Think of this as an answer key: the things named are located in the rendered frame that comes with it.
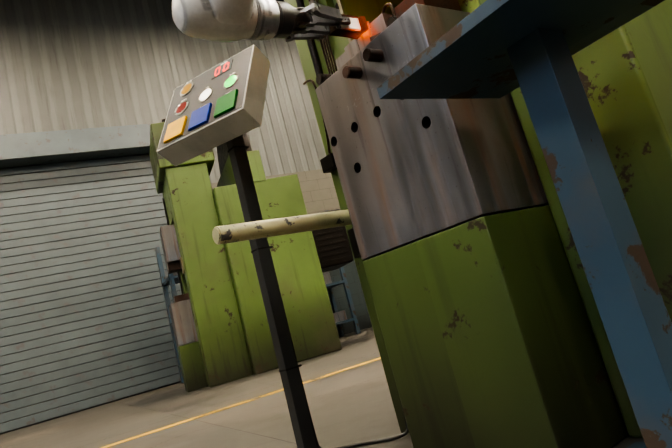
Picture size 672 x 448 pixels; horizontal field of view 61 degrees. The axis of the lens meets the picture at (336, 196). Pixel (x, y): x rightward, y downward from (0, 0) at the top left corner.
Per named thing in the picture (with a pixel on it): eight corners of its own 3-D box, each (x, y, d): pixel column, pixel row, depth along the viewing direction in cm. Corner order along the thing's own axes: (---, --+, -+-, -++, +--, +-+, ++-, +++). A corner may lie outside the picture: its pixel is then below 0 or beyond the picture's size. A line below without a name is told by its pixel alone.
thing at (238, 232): (222, 243, 135) (217, 222, 136) (213, 248, 139) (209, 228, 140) (362, 222, 162) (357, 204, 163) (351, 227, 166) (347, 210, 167)
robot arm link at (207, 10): (250, 53, 117) (270, -5, 109) (179, 50, 108) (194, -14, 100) (229, 24, 123) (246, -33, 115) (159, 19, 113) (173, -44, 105)
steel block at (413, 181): (482, 214, 105) (415, 2, 114) (361, 260, 134) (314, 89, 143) (627, 190, 139) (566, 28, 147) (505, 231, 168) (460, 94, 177)
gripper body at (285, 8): (266, 45, 123) (301, 47, 128) (285, 23, 116) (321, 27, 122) (257, 14, 124) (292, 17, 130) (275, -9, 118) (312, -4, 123)
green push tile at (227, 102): (233, 106, 156) (236, 88, 161) (212, 116, 159) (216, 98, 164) (237, 110, 157) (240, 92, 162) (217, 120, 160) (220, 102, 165)
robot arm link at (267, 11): (263, 24, 112) (288, 26, 116) (251, -16, 114) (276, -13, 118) (243, 48, 119) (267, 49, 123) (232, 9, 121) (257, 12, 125)
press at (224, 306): (199, 392, 527) (141, 107, 584) (176, 392, 633) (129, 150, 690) (394, 333, 630) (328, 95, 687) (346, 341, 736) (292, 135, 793)
